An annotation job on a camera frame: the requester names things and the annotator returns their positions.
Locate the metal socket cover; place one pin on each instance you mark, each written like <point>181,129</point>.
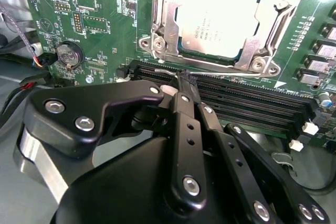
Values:
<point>172,24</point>

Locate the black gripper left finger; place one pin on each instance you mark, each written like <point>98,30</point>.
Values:
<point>63,130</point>

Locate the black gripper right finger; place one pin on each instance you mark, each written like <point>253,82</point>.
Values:
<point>234,155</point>

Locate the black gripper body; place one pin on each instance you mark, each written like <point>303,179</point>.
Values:
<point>123,187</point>

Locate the silver CPU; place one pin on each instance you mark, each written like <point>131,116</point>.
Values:
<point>218,16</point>

